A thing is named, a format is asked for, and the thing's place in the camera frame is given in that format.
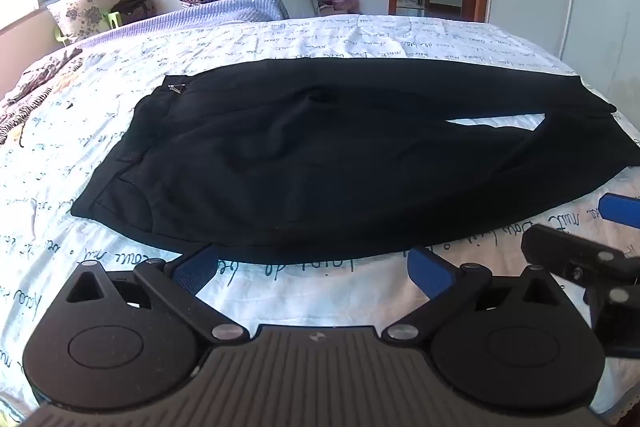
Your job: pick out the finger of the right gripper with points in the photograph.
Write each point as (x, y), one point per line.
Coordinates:
(620, 209)
(562, 254)

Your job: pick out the floral pillow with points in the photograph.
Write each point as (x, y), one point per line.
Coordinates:
(78, 19)

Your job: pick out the blue striped blanket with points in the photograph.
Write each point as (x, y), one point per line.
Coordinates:
(196, 17)

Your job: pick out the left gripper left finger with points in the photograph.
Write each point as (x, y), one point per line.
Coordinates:
(175, 286)

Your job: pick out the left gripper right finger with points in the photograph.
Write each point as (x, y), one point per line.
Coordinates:
(449, 290)

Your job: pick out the black bag on stool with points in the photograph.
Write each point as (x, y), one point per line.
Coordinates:
(132, 11)

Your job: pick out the black pants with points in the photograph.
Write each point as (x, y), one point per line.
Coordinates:
(312, 159)

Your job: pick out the patterned cloth on bed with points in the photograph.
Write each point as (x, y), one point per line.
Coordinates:
(51, 74)

